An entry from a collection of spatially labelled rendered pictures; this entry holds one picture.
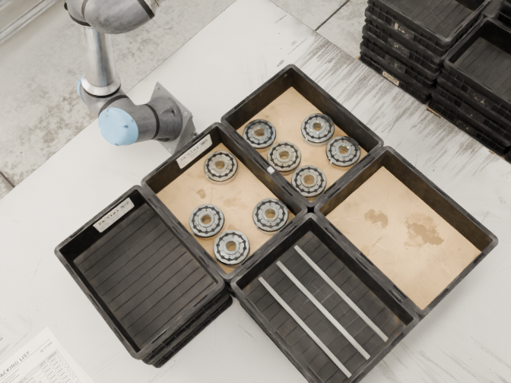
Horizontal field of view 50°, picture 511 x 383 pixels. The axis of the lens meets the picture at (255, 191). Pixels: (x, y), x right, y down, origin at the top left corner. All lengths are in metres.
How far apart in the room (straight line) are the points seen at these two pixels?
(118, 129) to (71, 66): 1.51
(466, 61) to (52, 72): 2.07
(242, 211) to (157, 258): 0.28
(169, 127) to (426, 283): 0.91
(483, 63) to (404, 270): 1.22
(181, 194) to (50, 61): 1.73
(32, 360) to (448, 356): 1.20
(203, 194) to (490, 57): 1.44
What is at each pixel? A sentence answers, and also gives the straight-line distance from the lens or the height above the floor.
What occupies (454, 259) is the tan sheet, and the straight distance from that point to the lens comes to 1.62.
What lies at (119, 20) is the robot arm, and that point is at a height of 1.33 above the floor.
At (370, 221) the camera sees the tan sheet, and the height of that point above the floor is 0.83.
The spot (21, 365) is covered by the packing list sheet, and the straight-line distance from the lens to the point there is 1.83.
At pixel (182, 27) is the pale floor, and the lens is 3.14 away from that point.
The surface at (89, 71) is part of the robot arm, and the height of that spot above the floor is 1.06.
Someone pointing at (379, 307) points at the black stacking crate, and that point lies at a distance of 1.55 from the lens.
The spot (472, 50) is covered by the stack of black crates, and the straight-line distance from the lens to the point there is 2.57.
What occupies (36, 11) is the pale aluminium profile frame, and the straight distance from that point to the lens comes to 3.32.
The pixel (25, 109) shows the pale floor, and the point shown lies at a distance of 3.12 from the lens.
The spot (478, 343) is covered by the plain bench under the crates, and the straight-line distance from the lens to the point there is 1.72.
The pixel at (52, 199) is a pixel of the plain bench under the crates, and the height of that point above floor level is 0.70.
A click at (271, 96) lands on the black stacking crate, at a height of 0.86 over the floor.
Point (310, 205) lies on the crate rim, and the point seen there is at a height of 0.93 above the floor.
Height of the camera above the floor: 2.33
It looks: 65 degrees down
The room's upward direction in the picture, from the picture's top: 11 degrees counter-clockwise
